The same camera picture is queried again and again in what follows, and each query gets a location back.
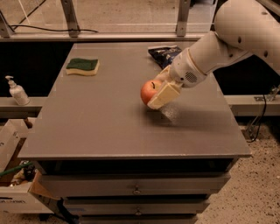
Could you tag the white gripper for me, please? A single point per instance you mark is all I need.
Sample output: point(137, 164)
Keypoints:
point(184, 70)

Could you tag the red apple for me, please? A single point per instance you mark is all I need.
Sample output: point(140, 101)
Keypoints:
point(149, 89)

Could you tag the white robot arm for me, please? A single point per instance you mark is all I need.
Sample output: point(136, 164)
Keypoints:
point(242, 28)

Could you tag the green and yellow sponge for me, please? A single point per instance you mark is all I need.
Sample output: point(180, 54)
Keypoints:
point(85, 67)

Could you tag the blue chip bag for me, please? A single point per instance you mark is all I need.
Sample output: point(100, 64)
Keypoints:
point(164, 55)

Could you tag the grey drawer cabinet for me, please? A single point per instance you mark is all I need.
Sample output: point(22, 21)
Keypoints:
point(111, 160)

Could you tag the white pump bottle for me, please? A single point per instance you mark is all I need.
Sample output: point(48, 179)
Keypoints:
point(17, 92)

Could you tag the cardboard box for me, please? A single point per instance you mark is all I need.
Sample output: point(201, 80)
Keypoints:
point(20, 192)

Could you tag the green stick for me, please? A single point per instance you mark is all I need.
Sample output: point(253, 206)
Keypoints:
point(19, 167)

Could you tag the metal railing frame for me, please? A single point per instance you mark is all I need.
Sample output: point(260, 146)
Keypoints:
point(101, 20)

